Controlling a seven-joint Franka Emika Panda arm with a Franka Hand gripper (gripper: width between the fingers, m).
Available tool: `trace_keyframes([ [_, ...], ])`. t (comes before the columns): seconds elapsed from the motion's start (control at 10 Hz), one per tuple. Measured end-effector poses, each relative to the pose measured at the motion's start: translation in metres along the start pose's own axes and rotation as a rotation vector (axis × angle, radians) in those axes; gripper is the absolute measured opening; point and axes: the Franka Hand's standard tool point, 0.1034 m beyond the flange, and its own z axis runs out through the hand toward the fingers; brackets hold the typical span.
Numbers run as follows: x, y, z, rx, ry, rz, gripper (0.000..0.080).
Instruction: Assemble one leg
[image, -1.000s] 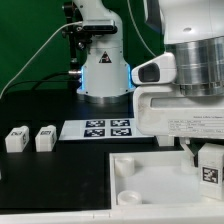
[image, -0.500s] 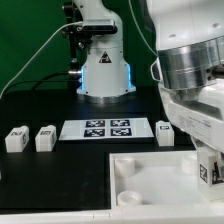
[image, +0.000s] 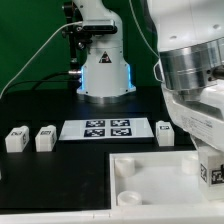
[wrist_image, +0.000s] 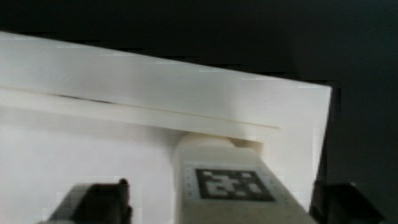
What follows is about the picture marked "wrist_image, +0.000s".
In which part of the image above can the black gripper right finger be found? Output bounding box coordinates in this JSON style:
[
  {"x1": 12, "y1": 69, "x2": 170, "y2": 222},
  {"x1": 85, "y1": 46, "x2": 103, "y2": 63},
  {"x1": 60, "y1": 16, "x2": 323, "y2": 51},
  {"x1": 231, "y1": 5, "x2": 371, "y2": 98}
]
[{"x1": 309, "y1": 181, "x2": 385, "y2": 224}]

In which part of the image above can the white table leg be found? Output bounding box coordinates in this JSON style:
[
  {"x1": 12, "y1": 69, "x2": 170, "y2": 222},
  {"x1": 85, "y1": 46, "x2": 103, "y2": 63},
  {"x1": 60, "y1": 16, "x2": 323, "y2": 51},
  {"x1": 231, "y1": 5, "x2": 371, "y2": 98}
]
[{"x1": 174, "y1": 133, "x2": 316, "y2": 224}]

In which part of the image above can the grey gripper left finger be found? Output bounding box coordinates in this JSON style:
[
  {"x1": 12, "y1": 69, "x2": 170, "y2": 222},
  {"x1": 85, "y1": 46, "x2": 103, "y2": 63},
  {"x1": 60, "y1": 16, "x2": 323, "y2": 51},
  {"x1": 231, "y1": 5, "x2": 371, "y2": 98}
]
[{"x1": 41, "y1": 179, "x2": 133, "y2": 224}]

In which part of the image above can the white square tabletop part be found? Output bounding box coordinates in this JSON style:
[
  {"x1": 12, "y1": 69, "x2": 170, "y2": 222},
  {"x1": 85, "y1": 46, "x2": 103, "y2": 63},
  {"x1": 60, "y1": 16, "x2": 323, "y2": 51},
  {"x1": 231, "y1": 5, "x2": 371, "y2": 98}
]
[{"x1": 0, "y1": 31, "x2": 330, "y2": 224}]

